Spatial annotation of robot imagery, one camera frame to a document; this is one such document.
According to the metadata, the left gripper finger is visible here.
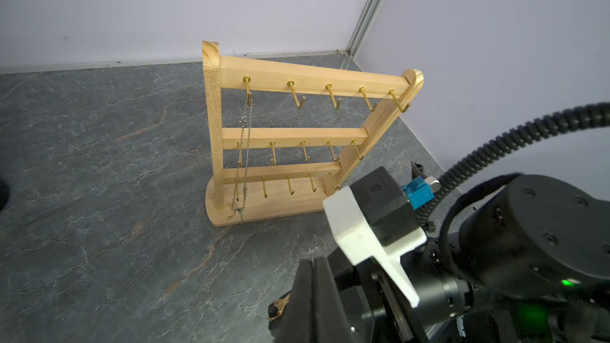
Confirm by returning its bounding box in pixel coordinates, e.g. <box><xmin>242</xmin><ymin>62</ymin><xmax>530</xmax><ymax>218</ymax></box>
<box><xmin>274</xmin><ymin>257</ymin><xmax>353</xmax><ymax>343</ymax></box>

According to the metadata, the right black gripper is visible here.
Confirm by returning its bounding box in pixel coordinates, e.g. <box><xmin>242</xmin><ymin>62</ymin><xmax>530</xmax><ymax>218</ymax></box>
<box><xmin>328</xmin><ymin>242</ymin><xmax>478</xmax><ymax>343</ymax></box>

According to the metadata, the silver necklace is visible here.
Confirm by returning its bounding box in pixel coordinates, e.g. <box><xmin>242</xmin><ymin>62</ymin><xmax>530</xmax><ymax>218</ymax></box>
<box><xmin>227</xmin><ymin>91</ymin><xmax>254</xmax><ymax>224</ymax></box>

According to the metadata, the wooden jewelry display stand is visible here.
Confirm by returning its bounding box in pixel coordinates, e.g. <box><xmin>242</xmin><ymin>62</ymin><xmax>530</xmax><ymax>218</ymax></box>
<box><xmin>202</xmin><ymin>41</ymin><xmax>424</xmax><ymax>226</ymax></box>

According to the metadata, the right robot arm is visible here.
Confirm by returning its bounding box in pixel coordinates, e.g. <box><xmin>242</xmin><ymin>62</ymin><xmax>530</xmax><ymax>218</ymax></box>
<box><xmin>316</xmin><ymin>103</ymin><xmax>609</xmax><ymax>342</ymax></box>

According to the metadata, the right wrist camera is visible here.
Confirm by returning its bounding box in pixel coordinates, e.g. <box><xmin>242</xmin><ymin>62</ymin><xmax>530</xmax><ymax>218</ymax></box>
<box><xmin>322</xmin><ymin>167</ymin><xmax>441</xmax><ymax>307</ymax></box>

